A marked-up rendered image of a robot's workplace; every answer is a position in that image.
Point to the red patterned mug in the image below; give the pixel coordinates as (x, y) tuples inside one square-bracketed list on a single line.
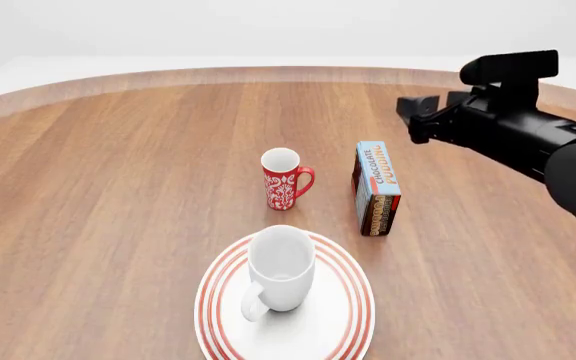
[(280, 187)]

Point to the white mug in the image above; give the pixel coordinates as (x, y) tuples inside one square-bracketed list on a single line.
[(283, 285)]

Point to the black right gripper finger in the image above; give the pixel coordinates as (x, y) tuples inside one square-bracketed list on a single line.
[(416, 105)]

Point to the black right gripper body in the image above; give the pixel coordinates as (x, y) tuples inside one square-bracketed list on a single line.
[(443, 125)]

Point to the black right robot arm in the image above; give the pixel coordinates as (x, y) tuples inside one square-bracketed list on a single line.
[(543, 138)]

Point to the white plate with red rings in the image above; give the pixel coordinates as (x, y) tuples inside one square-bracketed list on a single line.
[(328, 322)]

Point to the chocolate pudding box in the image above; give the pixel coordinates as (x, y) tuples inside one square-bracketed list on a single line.
[(378, 176)]

